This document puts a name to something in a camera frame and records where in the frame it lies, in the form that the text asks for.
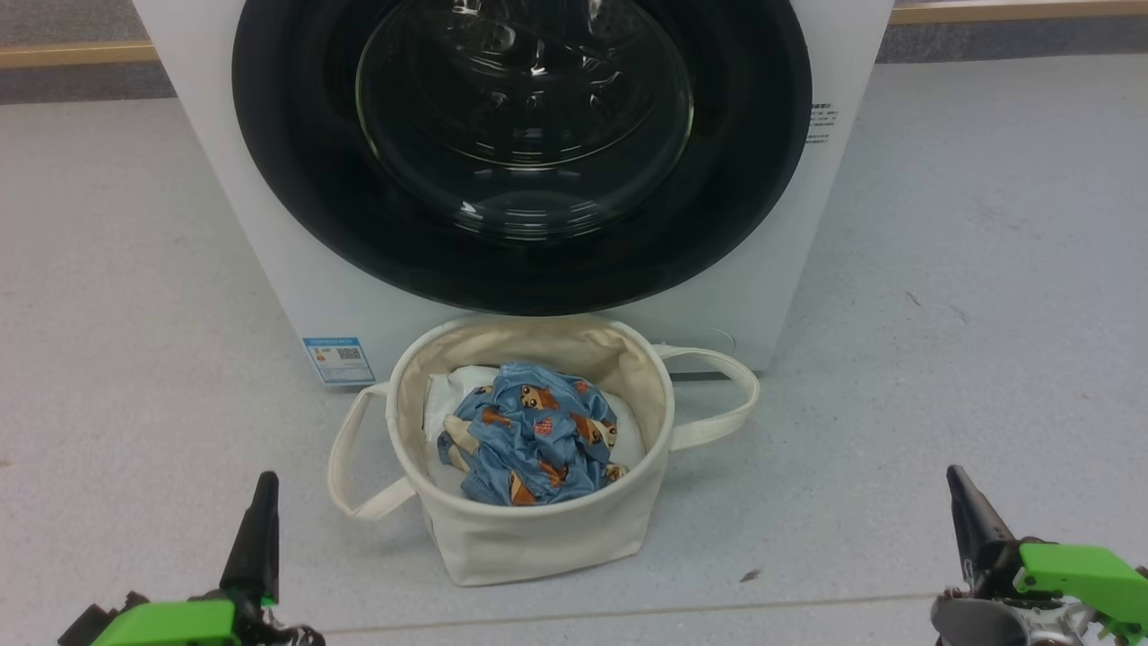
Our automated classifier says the black glass washer door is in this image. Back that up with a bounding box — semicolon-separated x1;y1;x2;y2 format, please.
231;0;813;317

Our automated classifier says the blue energy label sticker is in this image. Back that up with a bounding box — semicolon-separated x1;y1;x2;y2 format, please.
302;336;376;387

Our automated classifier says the blue cartoon print garment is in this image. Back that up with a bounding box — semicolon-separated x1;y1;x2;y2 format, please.
437;361;629;508

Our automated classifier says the round drain filter cover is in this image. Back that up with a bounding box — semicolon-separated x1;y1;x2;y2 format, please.
655;326;738;362

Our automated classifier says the white front-load washing machine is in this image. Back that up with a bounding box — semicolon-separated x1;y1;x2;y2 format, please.
133;0;896;387

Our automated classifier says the white cloth basket filling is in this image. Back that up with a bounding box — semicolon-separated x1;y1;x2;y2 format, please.
422;363;647;494

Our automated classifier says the cream canvas laundry basket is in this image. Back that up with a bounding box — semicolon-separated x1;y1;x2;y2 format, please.
327;314;761;589

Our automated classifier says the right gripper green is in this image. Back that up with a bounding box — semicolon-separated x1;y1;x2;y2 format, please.
930;465;1148;646

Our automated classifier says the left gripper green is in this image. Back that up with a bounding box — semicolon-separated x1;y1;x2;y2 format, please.
58;471;326;646

